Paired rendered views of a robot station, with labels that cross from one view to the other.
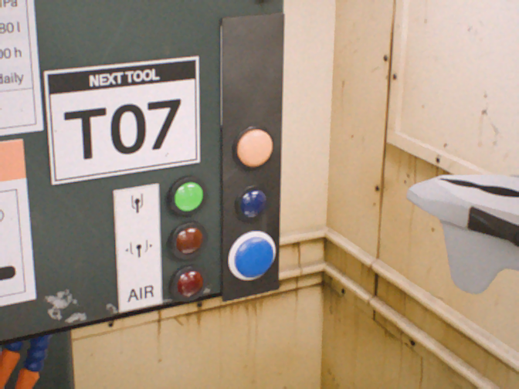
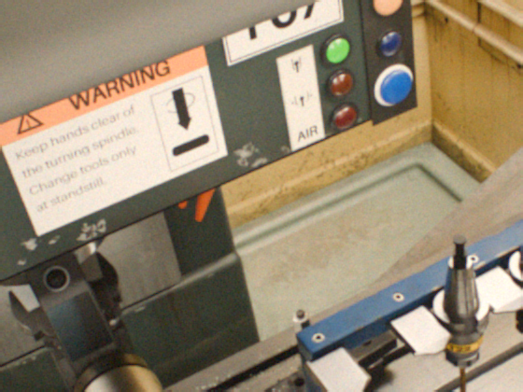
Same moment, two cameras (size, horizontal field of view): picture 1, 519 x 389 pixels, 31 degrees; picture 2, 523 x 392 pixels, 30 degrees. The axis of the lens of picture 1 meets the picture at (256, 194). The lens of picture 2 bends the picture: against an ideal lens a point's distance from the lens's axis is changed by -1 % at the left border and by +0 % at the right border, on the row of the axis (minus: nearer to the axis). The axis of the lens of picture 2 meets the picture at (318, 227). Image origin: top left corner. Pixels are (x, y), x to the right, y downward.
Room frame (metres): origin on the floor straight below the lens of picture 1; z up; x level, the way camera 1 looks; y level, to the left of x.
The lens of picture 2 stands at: (-0.08, 0.04, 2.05)
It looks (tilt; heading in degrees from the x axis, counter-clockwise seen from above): 41 degrees down; 4
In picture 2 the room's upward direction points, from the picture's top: 9 degrees counter-clockwise
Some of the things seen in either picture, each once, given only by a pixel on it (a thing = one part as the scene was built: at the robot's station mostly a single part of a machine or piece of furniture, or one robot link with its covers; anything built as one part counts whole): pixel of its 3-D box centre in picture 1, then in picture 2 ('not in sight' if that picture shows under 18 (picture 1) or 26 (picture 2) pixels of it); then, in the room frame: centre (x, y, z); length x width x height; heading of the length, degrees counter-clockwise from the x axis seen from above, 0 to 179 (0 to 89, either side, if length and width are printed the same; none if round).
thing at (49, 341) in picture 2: not in sight; (96, 356); (0.53, 0.30, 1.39); 0.12 x 0.08 x 0.09; 27
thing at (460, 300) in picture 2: not in sight; (460, 284); (0.70, -0.06, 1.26); 0.04 x 0.04 x 0.07
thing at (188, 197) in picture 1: (188, 196); (337, 49); (0.57, 0.04, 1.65); 0.02 x 0.01 x 0.02; 117
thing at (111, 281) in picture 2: not in sight; (96, 288); (0.59, 0.30, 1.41); 0.09 x 0.05 x 0.02; 14
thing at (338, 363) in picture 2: not in sight; (339, 376); (0.62, 0.09, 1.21); 0.07 x 0.05 x 0.01; 27
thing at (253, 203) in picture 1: (252, 203); (390, 43); (0.59, 0.00, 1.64); 0.02 x 0.01 x 0.02; 117
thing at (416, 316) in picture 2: not in sight; (422, 332); (0.67, -0.01, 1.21); 0.07 x 0.05 x 0.01; 27
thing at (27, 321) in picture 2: not in sight; (41, 313); (0.57, 0.35, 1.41); 0.09 x 0.05 x 0.02; 41
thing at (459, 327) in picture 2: not in sight; (461, 312); (0.70, -0.06, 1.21); 0.06 x 0.06 x 0.03
